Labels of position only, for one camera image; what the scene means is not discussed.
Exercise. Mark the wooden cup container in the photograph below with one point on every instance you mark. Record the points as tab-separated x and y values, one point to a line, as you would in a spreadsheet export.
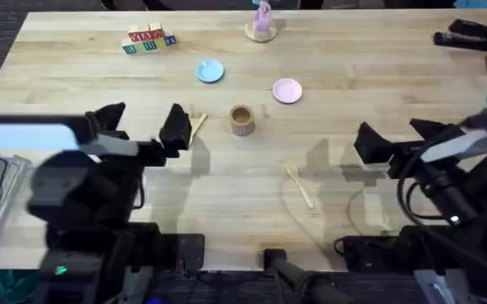
241	121

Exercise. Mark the blue plate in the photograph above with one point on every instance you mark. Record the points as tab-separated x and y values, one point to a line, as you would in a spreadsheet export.
209	71

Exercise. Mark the wooden fork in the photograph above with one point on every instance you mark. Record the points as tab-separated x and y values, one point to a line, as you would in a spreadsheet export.
198	125

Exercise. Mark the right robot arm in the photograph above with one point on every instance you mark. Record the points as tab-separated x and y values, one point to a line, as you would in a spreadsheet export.
462	198

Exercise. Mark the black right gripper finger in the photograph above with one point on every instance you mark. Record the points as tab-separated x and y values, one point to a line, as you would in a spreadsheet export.
435	128
371	145

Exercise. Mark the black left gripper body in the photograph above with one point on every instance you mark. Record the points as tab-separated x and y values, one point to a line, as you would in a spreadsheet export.
150	151

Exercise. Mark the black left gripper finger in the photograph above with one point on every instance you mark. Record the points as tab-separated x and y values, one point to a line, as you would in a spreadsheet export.
107	116
175	128

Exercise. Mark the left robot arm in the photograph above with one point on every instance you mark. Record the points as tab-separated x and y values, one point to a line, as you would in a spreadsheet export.
78	198

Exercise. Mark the heap of letter blocks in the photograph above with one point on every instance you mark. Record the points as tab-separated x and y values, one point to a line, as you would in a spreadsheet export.
148	39

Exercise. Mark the wooden spoon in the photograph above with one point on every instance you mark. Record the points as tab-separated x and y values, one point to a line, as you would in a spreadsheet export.
299	184

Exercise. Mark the wooden cup stand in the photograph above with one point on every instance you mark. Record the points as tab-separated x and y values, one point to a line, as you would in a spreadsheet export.
261	35

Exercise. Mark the black stapler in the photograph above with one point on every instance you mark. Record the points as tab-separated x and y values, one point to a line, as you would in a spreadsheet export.
471	37

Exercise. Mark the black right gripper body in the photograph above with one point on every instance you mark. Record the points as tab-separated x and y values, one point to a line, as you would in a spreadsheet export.
405	162

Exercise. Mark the pink plate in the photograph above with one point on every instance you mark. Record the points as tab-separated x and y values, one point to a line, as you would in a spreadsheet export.
287	90

